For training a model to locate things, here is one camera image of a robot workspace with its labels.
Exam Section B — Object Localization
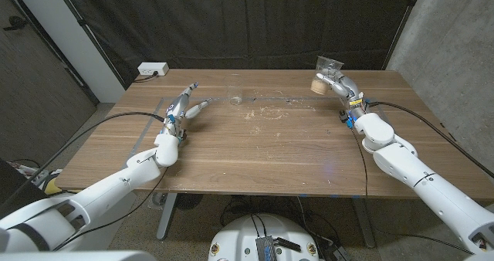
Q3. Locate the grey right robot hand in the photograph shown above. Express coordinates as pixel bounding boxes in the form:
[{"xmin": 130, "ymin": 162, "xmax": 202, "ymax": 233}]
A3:
[{"xmin": 315, "ymin": 69, "xmax": 367, "ymax": 119}]

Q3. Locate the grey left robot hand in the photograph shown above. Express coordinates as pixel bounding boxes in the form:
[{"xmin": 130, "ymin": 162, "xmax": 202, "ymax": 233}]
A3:
[{"xmin": 160, "ymin": 82, "xmax": 213, "ymax": 138}]

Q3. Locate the brown sugar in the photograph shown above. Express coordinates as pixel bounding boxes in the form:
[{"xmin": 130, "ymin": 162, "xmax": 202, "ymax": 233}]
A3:
[{"xmin": 310, "ymin": 78, "xmax": 329, "ymax": 97}]

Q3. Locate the clear plastic cup holding sugar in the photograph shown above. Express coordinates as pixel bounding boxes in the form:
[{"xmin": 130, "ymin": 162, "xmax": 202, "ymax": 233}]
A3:
[{"xmin": 310, "ymin": 55, "xmax": 345, "ymax": 97}]

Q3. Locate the white power strip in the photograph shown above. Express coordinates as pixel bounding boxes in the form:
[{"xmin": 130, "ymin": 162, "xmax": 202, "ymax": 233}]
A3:
[{"xmin": 137, "ymin": 62, "xmax": 170, "ymax": 76}]

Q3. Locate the black backdrop stand pole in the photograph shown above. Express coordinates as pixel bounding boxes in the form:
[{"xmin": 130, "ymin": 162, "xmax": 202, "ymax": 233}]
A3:
[
  {"xmin": 383, "ymin": 0, "xmax": 424, "ymax": 71},
  {"xmin": 52, "ymin": 0, "xmax": 128, "ymax": 90}
]

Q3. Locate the round black fan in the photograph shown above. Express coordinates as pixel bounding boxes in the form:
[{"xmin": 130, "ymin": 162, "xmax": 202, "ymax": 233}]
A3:
[{"xmin": 175, "ymin": 193, "xmax": 205, "ymax": 211}]

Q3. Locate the black backdrop curtain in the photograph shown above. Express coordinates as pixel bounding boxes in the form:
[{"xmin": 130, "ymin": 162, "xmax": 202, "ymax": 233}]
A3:
[{"xmin": 52, "ymin": 0, "xmax": 424, "ymax": 89}]

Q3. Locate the grey table leg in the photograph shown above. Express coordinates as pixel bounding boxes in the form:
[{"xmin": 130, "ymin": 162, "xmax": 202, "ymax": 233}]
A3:
[
  {"xmin": 351, "ymin": 197, "xmax": 376, "ymax": 249},
  {"xmin": 156, "ymin": 192, "xmax": 178, "ymax": 241}
]

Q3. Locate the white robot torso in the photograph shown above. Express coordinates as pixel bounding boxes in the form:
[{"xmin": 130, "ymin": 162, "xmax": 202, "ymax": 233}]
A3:
[{"xmin": 207, "ymin": 213, "xmax": 320, "ymax": 261}]

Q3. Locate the yellow item on floor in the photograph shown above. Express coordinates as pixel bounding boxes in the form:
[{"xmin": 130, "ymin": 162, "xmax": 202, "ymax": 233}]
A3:
[{"xmin": 44, "ymin": 183, "xmax": 84, "ymax": 196}]

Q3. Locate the patterned cloth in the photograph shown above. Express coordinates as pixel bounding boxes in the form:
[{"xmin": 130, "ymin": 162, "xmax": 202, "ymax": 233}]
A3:
[{"xmin": 13, "ymin": 161, "xmax": 49, "ymax": 181}]

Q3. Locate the grey ribbed adapter box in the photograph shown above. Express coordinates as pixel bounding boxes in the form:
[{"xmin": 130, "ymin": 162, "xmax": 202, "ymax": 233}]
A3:
[{"xmin": 255, "ymin": 236, "xmax": 278, "ymax": 261}]

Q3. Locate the black connector block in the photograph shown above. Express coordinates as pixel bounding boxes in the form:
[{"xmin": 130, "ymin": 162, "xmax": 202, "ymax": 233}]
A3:
[{"xmin": 276, "ymin": 236, "xmax": 302, "ymax": 253}]

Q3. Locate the white robot head cover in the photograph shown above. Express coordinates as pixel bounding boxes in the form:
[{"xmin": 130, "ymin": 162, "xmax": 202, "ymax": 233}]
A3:
[{"xmin": 0, "ymin": 250, "xmax": 157, "ymax": 261}]

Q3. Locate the dark chair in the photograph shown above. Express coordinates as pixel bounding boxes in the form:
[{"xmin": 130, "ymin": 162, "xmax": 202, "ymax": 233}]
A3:
[{"xmin": 0, "ymin": 158, "xmax": 49, "ymax": 219}]

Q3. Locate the black power strip cable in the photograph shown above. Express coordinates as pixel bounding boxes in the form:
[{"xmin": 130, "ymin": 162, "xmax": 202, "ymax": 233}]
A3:
[{"xmin": 133, "ymin": 71, "xmax": 159, "ymax": 83}]

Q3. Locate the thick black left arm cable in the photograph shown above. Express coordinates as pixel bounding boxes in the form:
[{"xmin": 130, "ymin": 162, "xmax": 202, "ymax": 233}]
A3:
[{"xmin": 0, "ymin": 111, "xmax": 166, "ymax": 215}]

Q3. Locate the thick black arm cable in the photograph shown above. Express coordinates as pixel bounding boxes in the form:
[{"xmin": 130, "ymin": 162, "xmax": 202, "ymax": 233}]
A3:
[
  {"xmin": 365, "ymin": 100, "xmax": 494, "ymax": 180},
  {"xmin": 0, "ymin": 111, "xmax": 166, "ymax": 215}
]

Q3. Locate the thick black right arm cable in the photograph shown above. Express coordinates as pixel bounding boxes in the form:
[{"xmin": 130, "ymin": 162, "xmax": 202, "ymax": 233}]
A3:
[{"xmin": 365, "ymin": 100, "xmax": 494, "ymax": 180}]

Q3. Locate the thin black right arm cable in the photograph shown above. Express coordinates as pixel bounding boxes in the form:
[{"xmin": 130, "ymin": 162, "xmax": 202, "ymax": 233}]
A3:
[{"xmin": 349, "ymin": 125, "xmax": 475, "ymax": 256}]

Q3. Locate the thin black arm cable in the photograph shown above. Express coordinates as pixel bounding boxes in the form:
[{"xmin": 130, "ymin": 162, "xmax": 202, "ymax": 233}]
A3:
[
  {"xmin": 52, "ymin": 166, "xmax": 171, "ymax": 253},
  {"xmin": 349, "ymin": 125, "xmax": 475, "ymax": 256}
]

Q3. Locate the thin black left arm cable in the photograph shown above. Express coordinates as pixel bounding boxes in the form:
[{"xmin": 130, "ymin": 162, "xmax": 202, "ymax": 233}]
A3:
[{"xmin": 52, "ymin": 166, "xmax": 171, "ymax": 253}]

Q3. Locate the black door handle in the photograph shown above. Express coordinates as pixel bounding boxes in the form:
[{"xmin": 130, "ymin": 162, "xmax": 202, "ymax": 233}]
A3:
[{"xmin": 2, "ymin": 15, "xmax": 29, "ymax": 32}]

